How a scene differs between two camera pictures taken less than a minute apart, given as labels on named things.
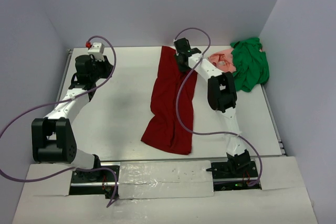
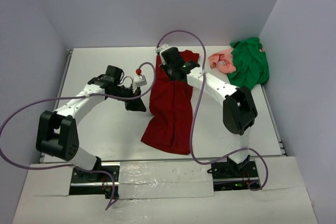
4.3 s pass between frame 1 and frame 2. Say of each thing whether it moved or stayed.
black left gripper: moved
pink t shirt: stayed
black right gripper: moved
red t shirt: stayed
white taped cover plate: stayed
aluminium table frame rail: stayed
